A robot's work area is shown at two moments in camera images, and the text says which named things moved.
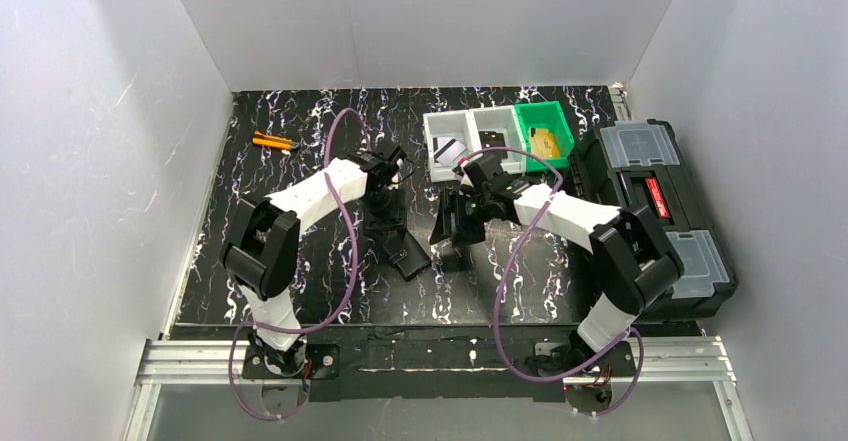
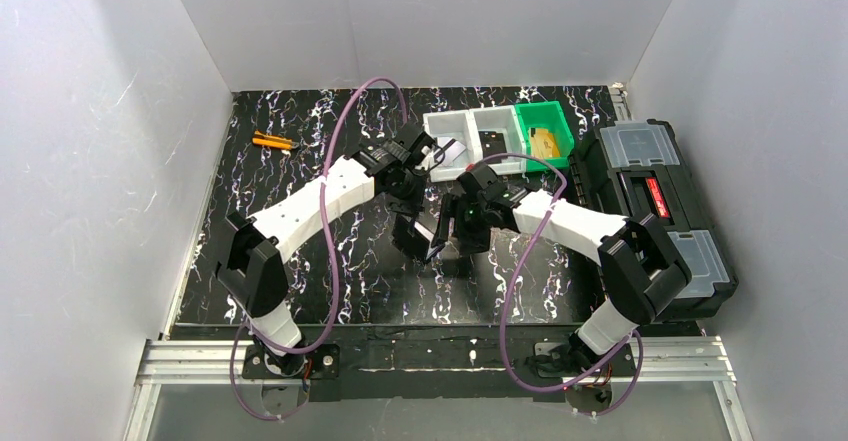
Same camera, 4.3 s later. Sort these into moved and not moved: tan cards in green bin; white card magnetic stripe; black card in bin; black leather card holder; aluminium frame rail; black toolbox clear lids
Moved: black leather card holder
Not moved: tan cards in green bin; black toolbox clear lids; black card in bin; aluminium frame rail; white card magnetic stripe
